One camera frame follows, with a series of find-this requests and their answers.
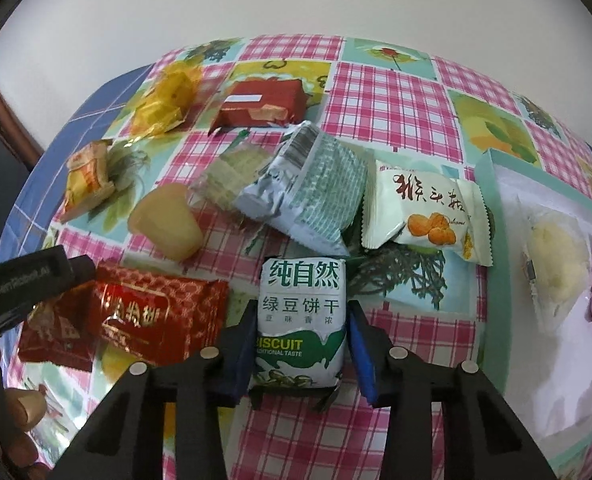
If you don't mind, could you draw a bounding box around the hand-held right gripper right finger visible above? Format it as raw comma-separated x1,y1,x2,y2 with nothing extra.
348,300,557,480

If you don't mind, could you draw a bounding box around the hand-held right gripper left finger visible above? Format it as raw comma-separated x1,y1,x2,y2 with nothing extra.
48,302,258,480

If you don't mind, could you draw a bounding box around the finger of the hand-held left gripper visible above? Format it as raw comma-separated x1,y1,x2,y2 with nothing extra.
68,255,97,293

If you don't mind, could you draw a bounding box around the red shiny popcorn packet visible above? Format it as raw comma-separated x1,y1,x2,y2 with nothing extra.
18,295,99,372

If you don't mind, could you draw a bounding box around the green white biscuit packet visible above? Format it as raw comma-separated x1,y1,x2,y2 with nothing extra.
247,256,349,412

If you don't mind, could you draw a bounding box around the long red gold cake packet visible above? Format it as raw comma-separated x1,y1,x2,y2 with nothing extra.
88,260,230,367

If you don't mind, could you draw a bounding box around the yellow jelly cup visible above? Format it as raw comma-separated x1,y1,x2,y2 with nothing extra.
127,183,205,262

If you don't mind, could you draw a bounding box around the white packet with orange print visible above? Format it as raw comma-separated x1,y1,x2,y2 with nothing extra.
360,159,493,267

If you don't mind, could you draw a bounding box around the silver green snack packet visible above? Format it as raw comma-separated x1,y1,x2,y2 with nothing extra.
232,121,370,257

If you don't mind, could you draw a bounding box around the teal white cardboard box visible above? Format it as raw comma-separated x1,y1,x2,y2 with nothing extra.
475,149,592,480

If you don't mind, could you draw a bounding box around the person's left hand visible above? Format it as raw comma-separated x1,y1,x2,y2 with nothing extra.
6,387,47,461

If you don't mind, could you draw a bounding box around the small orange snack packet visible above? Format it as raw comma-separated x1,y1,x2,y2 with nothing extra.
58,140,118,224

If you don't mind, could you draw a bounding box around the dark wooden furniture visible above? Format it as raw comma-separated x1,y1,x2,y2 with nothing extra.
0,60,45,267

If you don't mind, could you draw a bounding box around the clear wrapped pale cracker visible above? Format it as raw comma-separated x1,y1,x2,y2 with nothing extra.
190,141,277,212

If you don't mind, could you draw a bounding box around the yellow wrapped snack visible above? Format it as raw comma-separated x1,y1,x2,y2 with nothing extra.
127,59,205,137

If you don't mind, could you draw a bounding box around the clear wrapped pale pastry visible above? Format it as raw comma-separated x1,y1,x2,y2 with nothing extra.
522,204,592,332

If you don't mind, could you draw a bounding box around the dark red packet white label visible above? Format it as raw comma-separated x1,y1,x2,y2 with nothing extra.
210,78,308,134

